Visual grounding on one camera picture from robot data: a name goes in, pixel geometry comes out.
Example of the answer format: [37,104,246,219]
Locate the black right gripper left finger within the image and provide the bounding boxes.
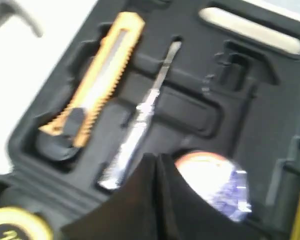
[61,154,163,240]

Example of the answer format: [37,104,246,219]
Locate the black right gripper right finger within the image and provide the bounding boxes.
[158,154,264,240]

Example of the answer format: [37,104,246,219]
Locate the black electrical tape roll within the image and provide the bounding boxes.
[175,150,252,223]

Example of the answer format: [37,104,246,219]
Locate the steel claw hammer black grip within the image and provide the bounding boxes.
[0,0,44,38]

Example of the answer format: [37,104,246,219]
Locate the black plastic tool case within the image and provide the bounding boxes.
[0,0,300,240]

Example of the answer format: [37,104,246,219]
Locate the clear tester screwdriver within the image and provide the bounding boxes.
[97,41,182,191]

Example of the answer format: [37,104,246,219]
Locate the orange utility knife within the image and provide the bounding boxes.
[39,11,145,148]

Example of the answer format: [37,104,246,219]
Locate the yellow black tape measure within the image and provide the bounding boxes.
[0,207,54,240]

